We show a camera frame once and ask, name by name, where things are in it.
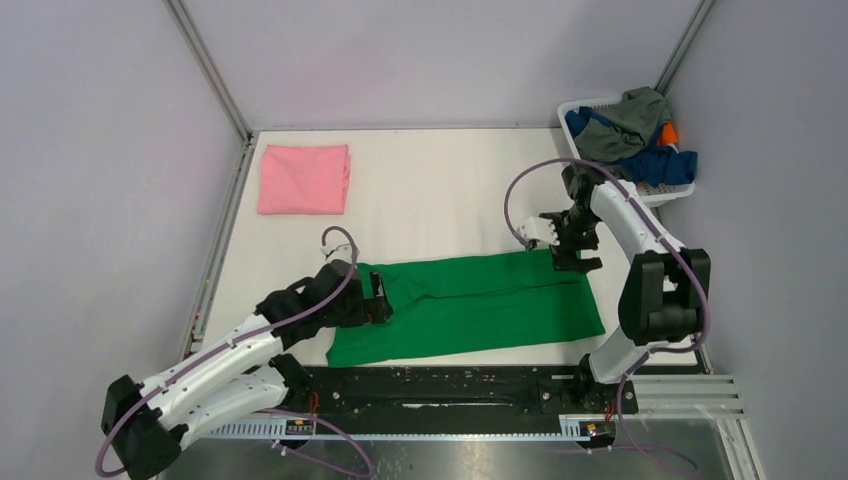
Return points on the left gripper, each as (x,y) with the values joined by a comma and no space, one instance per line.
(372,310)

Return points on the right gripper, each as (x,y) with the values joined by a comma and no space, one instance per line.
(565,256)

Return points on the green t shirt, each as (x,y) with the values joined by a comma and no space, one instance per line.
(473,303)

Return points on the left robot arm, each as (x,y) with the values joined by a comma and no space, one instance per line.
(147,424)

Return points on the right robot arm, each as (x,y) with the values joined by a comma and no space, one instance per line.
(664,294)

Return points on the white plastic basket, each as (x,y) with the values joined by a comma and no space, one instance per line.
(651,196)

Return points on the blue t shirt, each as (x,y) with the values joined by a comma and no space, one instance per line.
(658,165)

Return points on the grey t shirt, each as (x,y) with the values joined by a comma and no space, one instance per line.
(610,133)

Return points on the folded pink t shirt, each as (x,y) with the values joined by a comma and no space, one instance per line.
(304,180)

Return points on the orange t shirt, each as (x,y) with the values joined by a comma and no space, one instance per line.
(668,135)

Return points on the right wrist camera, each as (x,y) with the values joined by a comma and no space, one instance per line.
(537,230)

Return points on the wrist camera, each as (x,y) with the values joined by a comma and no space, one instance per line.
(342,252)
(537,230)

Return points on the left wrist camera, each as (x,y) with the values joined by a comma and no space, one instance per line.
(342,252)

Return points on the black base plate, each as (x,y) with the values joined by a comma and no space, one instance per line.
(450,392)

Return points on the white slotted cable duct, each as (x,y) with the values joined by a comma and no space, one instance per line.
(557,427)

